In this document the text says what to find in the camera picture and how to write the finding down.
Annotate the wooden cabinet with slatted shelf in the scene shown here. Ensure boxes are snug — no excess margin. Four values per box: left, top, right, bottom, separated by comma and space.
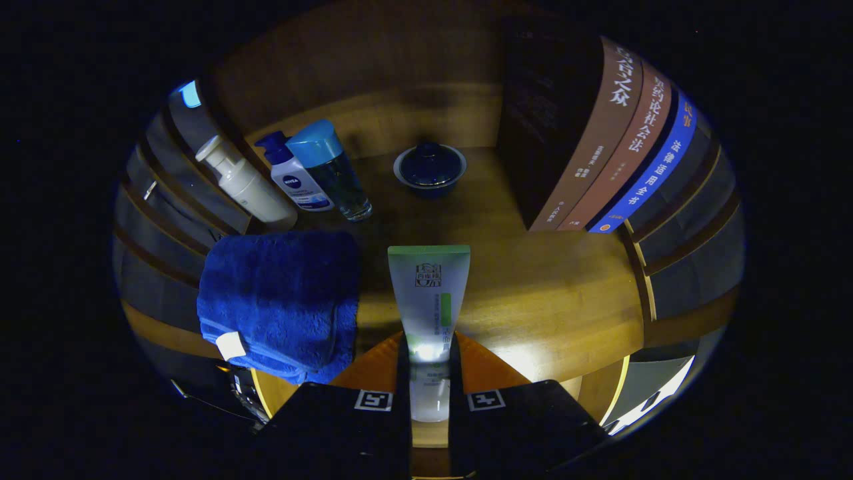
113, 3, 745, 477

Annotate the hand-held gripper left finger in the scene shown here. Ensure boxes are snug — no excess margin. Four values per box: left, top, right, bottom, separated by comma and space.
257, 332, 413, 480

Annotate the white tube with green stripe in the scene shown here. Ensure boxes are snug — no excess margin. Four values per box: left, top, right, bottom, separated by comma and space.
388, 245, 471, 423

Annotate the white bottle with blue cap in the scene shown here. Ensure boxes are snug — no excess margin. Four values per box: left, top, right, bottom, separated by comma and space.
255, 131, 334, 213

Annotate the reddish brown book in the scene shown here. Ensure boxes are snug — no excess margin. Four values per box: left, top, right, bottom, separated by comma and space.
556, 60, 672, 232

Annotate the folded blue towel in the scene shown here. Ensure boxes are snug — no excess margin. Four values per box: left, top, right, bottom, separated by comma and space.
197, 230, 362, 385

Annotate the clear bottle with teal cap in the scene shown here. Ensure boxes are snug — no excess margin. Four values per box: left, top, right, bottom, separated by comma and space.
287, 119, 373, 222

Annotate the dark brown book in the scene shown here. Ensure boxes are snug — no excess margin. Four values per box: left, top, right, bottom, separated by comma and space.
496, 33, 644, 232

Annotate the white panel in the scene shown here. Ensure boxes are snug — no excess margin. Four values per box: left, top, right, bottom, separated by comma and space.
603, 355, 696, 435

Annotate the white pump bottle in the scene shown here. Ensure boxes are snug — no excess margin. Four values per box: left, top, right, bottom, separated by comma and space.
195, 135, 299, 231

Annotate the blue book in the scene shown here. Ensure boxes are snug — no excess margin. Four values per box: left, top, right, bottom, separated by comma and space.
588, 90, 698, 234

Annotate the dark blue lidded teacup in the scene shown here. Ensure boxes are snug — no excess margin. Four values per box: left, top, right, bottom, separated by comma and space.
393, 141, 467, 197

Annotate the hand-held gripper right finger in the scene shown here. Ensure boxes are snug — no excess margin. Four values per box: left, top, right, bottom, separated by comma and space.
448, 332, 608, 477

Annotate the wooden countertop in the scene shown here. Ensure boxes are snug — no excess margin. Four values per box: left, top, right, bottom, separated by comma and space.
120, 133, 660, 401

